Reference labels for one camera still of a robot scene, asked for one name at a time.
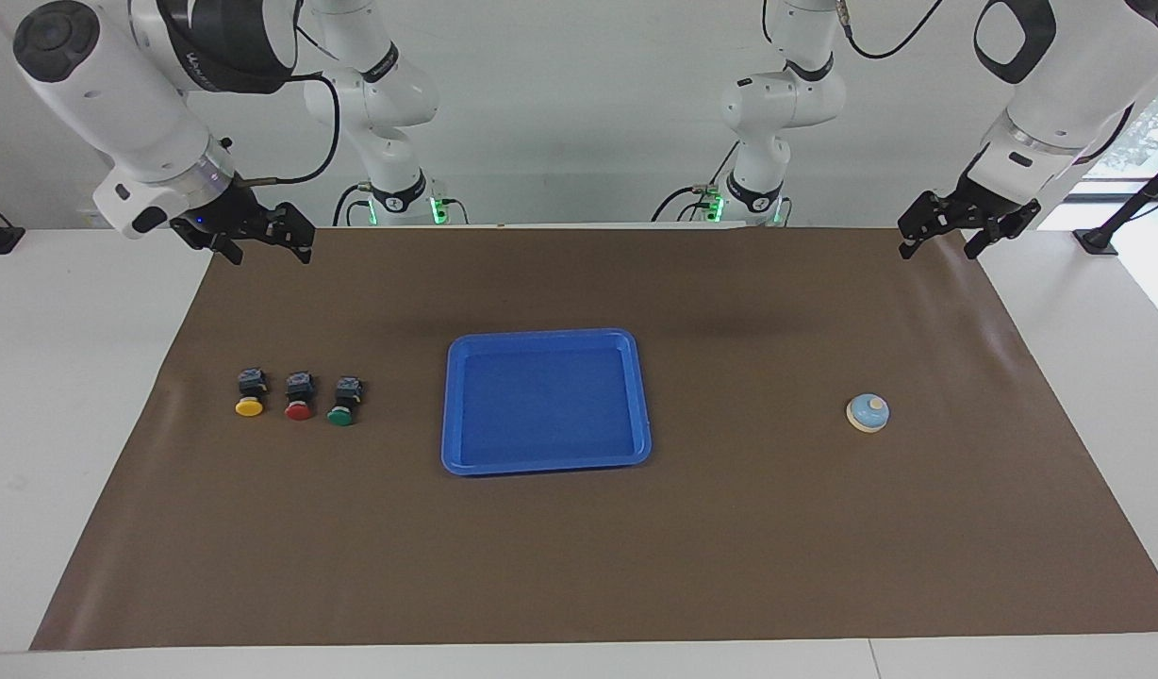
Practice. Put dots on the red push button switch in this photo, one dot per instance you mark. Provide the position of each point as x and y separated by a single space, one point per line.
299 410

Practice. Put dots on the brown table mat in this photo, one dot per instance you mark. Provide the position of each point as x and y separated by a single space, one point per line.
730 547

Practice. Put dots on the yellow push button switch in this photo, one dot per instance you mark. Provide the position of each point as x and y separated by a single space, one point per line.
249 405

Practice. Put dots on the blue plastic tray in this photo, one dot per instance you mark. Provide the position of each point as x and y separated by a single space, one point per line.
541 405

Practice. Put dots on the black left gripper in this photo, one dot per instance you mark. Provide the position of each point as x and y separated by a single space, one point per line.
980 206

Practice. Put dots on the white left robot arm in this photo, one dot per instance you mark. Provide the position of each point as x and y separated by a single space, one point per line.
1060 85

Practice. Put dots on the light blue desk bell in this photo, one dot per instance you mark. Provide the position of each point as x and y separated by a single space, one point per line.
867 413

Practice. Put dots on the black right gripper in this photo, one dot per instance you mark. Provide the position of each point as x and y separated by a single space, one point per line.
230 215

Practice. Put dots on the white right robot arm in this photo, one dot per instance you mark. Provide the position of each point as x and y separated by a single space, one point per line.
98 94

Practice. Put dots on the green push button switch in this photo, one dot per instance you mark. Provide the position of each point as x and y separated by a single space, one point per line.
341 413

